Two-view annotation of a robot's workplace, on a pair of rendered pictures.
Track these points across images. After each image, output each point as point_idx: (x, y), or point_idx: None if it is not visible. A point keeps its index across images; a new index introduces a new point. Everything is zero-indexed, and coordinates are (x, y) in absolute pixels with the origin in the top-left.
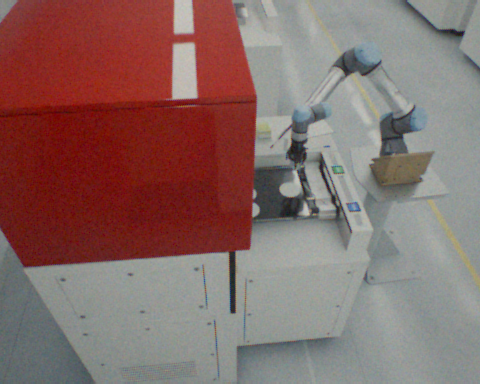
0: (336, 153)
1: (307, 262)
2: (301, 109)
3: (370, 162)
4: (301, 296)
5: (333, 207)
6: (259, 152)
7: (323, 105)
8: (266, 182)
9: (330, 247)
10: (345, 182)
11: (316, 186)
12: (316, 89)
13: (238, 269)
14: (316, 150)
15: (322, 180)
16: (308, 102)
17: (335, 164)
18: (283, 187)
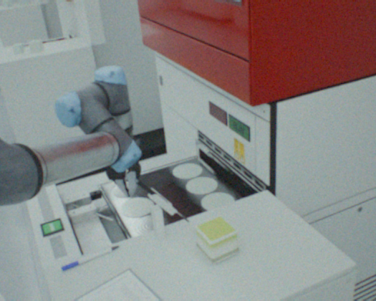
0: (49, 261)
1: (104, 174)
2: (110, 67)
3: None
4: None
5: (67, 199)
6: (207, 216)
7: (70, 91)
8: (178, 207)
9: (76, 193)
10: (42, 213)
11: (94, 233)
12: (84, 142)
13: (177, 152)
14: (92, 253)
15: (82, 246)
16: (103, 133)
17: (54, 240)
18: (148, 207)
